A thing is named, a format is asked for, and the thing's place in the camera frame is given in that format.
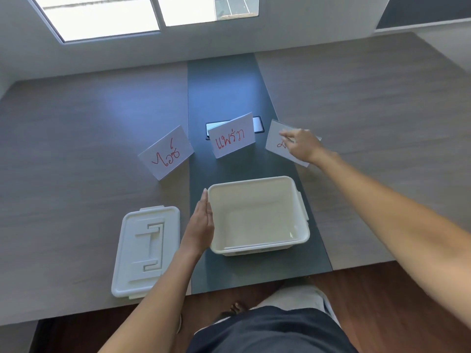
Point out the person's right hand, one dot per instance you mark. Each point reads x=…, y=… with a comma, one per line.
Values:
x=306, y=145

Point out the person's left hand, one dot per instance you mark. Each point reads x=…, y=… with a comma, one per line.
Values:
x=198, y=229

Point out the person's right thumb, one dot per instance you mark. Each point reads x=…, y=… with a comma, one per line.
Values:
x=290, y=140

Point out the person's left thumb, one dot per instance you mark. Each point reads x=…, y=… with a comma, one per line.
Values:
x=211, y=221

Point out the white card with red writing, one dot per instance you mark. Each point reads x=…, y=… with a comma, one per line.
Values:
x=231, y=137
x=165, y=152
x=275, y=141

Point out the white plastic storage box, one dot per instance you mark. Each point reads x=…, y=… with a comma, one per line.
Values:
x=257, y=216

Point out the person's right forearm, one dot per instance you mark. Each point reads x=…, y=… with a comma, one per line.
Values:
x=397, y=224

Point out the person's left forearm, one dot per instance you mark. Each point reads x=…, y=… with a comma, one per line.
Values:
x=158, y=301

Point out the black smartphone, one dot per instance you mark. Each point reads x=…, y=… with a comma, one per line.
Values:
x=258, y=124

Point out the white plastic box lid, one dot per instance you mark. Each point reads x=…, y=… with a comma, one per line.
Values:
x=145, y=251

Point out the person's bare foot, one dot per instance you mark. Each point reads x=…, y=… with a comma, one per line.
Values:
x=237, y=308

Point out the person's light grey trousers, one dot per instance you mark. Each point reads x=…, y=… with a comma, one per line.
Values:
x=294, y=297

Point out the person's dark shirt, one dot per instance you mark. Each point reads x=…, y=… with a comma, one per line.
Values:
x=272, y=332

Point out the dark window pane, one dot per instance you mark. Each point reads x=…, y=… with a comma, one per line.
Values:
x=423, y=9

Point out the bright window with white frame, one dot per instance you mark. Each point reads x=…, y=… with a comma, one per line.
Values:
x=110, y=14

